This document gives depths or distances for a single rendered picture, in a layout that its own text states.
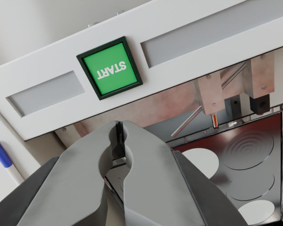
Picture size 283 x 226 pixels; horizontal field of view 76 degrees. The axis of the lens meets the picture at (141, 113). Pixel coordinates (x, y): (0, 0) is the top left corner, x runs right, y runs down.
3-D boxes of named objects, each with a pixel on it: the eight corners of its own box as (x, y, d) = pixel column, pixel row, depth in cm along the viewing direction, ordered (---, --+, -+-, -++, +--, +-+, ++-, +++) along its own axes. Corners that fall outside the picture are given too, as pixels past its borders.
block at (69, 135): (95, 144, 35) (92, 154, 32) (79, 149, 35) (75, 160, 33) (73, 110, 31) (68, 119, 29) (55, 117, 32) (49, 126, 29)
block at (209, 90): (218, 102, 32) (226, 109, 30) (199, 108, 33) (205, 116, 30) (210, 58, 29) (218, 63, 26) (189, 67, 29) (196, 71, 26)
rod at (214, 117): (218, 125, 34) (221, 129, 33) (210, 127, 34) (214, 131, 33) (214, 104, 32) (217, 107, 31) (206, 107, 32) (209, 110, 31)
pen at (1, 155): (42, 213, 29) (-7, 145, 23) (36, 214, 29) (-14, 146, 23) (45, 207, 30) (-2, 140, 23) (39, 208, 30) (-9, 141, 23)
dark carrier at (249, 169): (278, 218, 48) (280, 220, 48) (156, 250, 52) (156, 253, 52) (278, 111, 33) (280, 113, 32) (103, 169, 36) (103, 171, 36)
